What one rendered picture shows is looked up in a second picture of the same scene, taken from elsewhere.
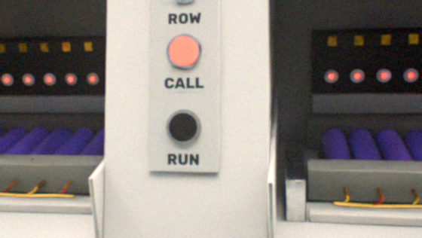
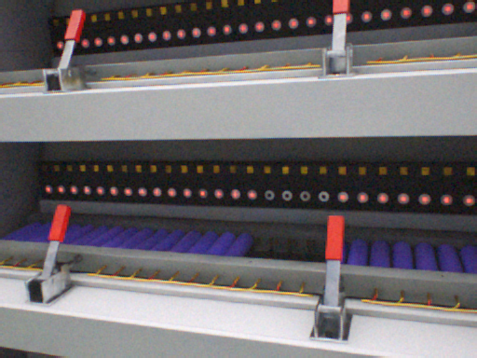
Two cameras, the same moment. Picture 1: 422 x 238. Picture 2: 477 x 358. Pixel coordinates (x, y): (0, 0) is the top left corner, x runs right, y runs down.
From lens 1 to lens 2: 0.22 m
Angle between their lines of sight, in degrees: 9
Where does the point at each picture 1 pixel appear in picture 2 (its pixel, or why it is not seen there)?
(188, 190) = not seen: outside the picture
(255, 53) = not seen: outside the picture
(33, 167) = (448, 283)
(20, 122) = (382, 236)
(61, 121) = (422, 237)
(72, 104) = (425, 221)
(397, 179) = not seen: outside the picture
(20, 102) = (374, 218)
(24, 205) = (455, 319)
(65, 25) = (402, 149)
